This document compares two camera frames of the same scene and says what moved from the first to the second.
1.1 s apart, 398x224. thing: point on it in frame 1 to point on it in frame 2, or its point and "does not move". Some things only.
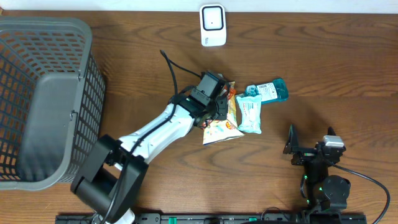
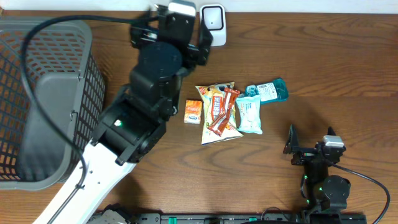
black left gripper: (219, 101) to (193, 58)
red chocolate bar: (205, 124) to (221, 107)
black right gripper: (292, 147) does not move
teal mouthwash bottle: (276, 91) does not move
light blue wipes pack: (250, 106) does not move
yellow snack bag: (227, 129) does not move
